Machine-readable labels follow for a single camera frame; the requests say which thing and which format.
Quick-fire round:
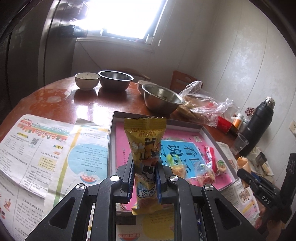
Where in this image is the grey cardboard box tray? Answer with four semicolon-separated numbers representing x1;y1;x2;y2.
107;111;239;225

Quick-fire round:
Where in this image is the dark windowsill box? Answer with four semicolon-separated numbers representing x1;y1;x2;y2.
57;24;88;37

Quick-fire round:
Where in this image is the pink book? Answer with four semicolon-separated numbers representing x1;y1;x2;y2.
116;122;233;212

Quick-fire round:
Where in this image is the black thermos flask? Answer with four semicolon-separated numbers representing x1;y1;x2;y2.
239;97;275;157

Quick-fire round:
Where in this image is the yellow snack packet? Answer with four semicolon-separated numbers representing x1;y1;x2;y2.
124;117;167;216

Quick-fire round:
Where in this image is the small metal cup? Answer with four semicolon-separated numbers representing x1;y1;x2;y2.
255;152;268;166

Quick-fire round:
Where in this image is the red candy bar wrapper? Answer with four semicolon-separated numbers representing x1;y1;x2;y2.
203;146;219;173

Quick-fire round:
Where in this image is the grey refrigerator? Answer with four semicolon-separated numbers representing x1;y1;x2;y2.
0;0;77;112

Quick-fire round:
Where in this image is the large steel bowl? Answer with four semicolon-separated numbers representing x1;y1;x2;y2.
98;70;134;91
142;84;185;114

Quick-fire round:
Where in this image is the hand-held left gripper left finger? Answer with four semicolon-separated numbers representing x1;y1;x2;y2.
24;160;136;241

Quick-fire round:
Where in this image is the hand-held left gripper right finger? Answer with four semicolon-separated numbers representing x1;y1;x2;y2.
155;166;272;241

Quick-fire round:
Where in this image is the colourful green newspaper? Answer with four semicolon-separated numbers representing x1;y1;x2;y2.
116;141;260;241

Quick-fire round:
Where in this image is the brown bun packet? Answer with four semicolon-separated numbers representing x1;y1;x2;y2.
215;160;228;175

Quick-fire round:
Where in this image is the white printed newspaper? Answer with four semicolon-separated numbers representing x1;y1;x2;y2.
0;113;111;239

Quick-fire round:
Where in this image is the clear packet red snack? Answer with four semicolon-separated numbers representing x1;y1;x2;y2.
194;162;218;186

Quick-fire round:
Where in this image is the person's right hand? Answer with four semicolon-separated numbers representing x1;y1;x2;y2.
258;207;277;223

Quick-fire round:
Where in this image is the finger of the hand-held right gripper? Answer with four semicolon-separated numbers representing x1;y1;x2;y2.
237;169;272;208
251;173;280;195

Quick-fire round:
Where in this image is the bright window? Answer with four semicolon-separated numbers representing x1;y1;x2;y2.
85;0;168;40

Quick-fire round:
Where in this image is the wooden chair back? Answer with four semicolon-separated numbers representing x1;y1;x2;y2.
170;71;204;92

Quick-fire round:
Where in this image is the small ceramic bowl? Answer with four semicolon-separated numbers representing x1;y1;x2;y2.
137;80;151;95

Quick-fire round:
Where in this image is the yellow cake packet green top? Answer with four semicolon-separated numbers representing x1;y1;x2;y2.
165;155;188;179

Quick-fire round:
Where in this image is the thin black cable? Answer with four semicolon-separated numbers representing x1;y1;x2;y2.
76;39;100;70

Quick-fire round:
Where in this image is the red tissue box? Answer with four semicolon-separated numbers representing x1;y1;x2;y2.
217;116;238;134

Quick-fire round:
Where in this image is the clear plastic cup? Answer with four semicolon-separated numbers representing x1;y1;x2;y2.
231;133;249;154

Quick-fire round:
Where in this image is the speckled ceramic bowl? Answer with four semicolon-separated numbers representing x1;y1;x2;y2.
75;72;100;91

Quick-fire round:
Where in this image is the crumpled white cloth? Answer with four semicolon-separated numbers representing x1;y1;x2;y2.
251;146;276;177

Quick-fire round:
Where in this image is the clear plastic bag of food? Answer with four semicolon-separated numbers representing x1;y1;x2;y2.
179;81;240;127

